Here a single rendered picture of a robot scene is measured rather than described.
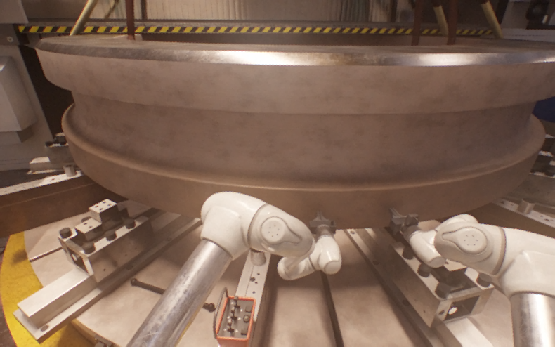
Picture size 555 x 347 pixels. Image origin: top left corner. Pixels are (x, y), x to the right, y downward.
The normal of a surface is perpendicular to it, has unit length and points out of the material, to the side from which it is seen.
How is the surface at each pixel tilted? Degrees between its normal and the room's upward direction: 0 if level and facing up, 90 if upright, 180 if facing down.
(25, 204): 90
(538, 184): 90
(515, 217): 90
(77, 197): 90
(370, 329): 0
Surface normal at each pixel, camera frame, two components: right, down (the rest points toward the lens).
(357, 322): 0.01, -0.88
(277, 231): -0.22, -0.29
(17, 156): 0.21, 0.46
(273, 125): -0.11, 0.46
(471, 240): -0.46, -0.30
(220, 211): -0.35, -0.59
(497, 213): -0.80, 0.28
